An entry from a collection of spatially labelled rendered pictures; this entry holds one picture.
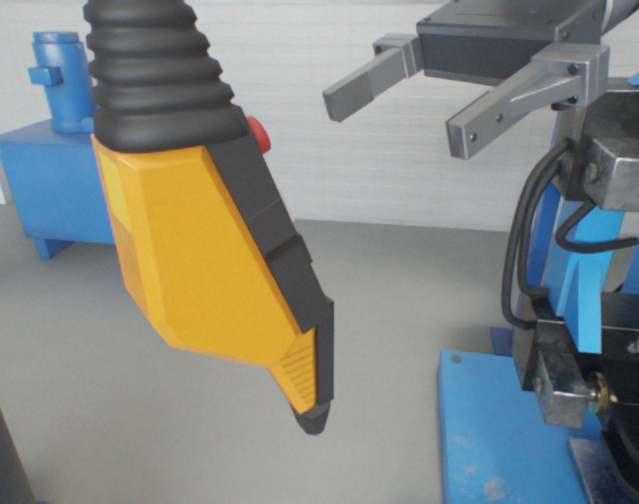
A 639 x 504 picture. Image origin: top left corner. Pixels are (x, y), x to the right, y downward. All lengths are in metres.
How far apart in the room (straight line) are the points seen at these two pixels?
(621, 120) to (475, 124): 0.72
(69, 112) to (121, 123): 2.52
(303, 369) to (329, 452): 1.23
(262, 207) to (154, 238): 0.07
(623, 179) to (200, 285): 0.75
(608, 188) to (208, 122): 0.74
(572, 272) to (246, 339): 0.91
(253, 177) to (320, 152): 2.64
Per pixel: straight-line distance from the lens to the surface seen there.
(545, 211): 1.84
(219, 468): 1.62
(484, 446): 1.54
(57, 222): 2.84
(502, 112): 0.35
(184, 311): 0.30
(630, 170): 0.92
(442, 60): 0.47
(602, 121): 1.02
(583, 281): 1.13
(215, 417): 1.76
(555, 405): 1.15
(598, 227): 1.12
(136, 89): 0.26
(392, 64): 0.46
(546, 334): 1.20
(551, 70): 0.37
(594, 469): 1.55
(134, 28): 0.26
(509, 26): 0.41
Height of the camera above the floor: 1.23
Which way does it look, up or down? 27 degrees down
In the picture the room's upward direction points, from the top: 1 degrees counter-clockwise
